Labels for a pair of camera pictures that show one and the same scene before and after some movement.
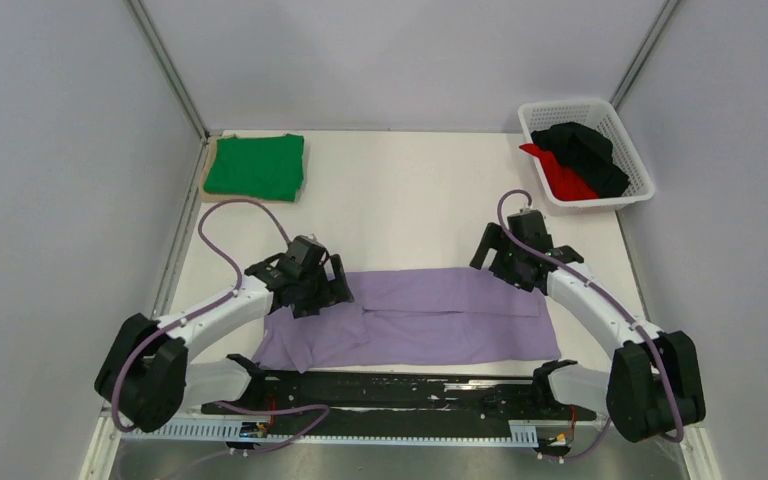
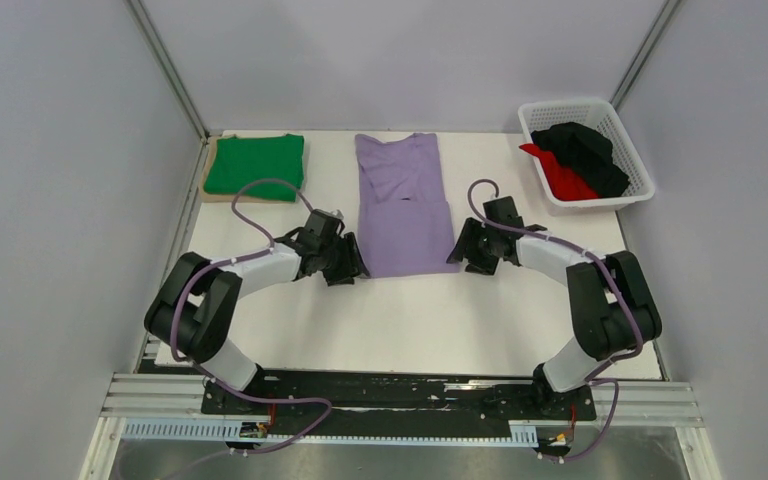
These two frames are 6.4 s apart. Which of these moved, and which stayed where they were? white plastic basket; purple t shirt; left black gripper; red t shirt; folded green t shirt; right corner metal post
Moved: left black gripper; purple t shirt
Stayed: right corner metal post; red t shirt; folded green t shirt; white plastic basket
